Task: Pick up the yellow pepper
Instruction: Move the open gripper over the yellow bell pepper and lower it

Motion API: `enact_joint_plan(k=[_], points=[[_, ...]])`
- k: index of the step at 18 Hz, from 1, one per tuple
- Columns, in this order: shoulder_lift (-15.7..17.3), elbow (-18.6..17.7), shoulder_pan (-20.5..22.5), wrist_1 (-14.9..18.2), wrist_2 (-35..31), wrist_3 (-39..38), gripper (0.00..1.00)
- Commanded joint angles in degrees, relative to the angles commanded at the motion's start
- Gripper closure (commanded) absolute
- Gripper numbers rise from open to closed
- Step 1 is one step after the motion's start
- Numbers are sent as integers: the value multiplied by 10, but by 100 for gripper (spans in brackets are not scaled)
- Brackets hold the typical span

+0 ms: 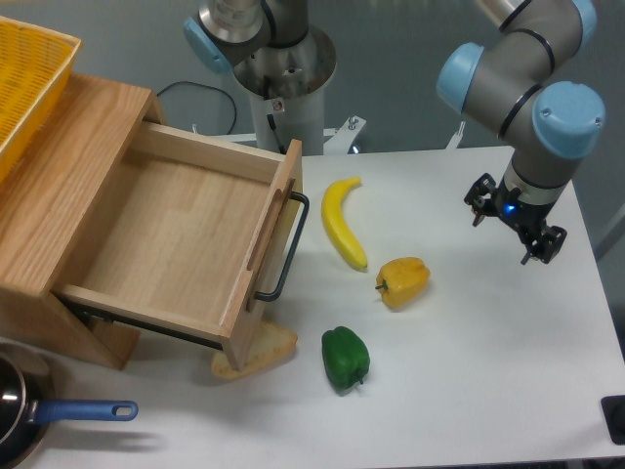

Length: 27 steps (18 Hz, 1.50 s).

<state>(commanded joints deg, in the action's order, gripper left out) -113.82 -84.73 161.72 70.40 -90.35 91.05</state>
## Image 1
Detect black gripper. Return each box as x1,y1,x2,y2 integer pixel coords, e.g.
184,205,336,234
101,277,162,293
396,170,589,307
464,173,567,265

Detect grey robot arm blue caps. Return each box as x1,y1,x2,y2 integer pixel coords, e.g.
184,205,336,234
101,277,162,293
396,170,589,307
437,1,605,264

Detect yellow pepper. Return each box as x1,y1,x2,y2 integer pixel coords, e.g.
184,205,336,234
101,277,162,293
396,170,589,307
376,257,431,309

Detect green pepper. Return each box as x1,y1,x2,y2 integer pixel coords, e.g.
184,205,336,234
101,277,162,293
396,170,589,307
321,326,370,392

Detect yellow banana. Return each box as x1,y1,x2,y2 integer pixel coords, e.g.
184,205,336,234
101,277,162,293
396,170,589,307
321,177,368,272

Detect bread slice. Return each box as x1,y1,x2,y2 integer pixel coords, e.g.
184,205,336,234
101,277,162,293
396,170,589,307
211,320,298,380

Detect wooden drawer cabinet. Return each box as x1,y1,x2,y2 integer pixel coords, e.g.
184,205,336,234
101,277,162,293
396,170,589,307
1,73,165,369

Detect yellow plastic basket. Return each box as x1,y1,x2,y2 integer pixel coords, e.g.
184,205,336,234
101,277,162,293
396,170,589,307
1,17,82,179

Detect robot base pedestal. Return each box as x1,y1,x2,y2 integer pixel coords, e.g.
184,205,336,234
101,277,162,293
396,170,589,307
184,1,365,155

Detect open wooden drawer black handle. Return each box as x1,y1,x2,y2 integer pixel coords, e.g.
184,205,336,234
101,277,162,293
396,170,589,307
54,123,304,369

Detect black cable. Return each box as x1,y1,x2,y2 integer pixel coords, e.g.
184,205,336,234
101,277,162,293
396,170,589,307
156,80,238,136

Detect black pan blue handle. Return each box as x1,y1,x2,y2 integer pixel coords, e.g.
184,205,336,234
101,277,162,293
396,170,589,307
1,343,139,468

